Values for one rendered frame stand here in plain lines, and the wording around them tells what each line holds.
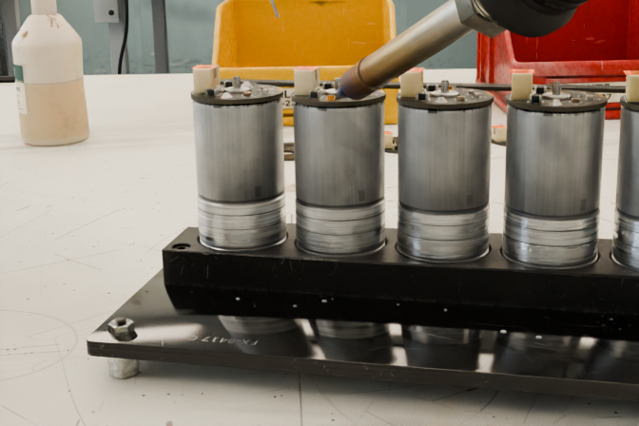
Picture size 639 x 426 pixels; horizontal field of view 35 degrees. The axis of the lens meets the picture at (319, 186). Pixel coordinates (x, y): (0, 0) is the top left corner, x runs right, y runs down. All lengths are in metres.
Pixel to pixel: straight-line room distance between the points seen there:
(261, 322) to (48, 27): 0.29
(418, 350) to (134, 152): 0.28
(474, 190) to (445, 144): 0.02
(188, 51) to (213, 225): 4.47
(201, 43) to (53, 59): 4.23
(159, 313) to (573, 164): 0.11
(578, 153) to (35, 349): 0.15
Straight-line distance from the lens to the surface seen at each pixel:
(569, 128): 0.25
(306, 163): 0.26
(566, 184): 0.25
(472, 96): 0.26
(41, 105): 0.51
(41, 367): 0.26
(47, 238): 0.37
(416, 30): 0.22
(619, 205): 0.26
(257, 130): 0.26
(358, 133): 0.26
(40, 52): 0.50
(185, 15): 4.72
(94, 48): 4.83
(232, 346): 0.24
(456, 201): 0.26
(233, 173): 0.27
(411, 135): 0.26
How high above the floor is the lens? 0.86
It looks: 15 degrees down
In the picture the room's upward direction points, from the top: 1 degrees counter-clockwise
